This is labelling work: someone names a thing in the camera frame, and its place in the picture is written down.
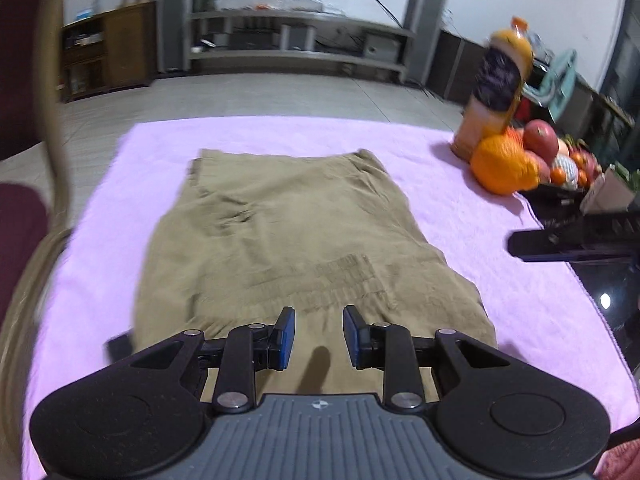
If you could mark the metal fruit tray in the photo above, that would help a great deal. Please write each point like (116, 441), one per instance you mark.
(560, 191)

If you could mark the grey floor speaker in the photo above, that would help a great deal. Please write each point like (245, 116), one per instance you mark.
(427, 25)
(177, 15)

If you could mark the wooden cabinet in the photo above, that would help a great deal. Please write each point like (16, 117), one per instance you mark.
(125, 45)

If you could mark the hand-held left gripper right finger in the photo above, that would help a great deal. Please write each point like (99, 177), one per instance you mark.
(354, 340)

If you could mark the khaki pants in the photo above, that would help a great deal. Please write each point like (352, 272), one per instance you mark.
(280, 220)

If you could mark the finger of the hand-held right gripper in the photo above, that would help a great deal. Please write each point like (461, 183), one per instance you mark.
(535, 247)

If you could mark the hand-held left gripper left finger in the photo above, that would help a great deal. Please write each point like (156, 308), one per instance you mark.
(284, 340)

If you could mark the orange net bag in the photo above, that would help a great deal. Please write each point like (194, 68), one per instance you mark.
(515, 136)

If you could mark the grey tv stand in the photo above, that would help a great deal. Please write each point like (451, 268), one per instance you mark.
(300, 40)

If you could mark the fruit in white foam net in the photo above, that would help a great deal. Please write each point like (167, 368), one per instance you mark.
(565, 169)

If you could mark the large bumpy orange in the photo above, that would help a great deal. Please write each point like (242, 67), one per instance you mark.
(502, 165)

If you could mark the dark sideboard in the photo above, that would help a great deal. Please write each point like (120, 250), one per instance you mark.
(465, 67)

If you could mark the pink apple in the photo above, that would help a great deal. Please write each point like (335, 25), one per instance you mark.
(544, 170)

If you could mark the orange juice bottle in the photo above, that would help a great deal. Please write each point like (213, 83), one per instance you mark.
(492, 85)

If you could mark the red apple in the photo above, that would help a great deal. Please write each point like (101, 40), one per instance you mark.
(541, 140)

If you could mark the maroon chair with gold frame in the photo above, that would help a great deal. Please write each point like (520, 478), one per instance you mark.
(20, 60)

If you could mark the pink towel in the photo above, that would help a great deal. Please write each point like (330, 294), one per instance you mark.
(125, 185)

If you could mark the small mandarin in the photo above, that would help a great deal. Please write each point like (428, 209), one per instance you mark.
(580, 160)

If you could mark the pale apple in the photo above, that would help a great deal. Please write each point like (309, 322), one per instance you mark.
(563, 147)

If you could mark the pink dragon fruit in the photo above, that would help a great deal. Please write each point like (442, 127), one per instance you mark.
(591, 164)

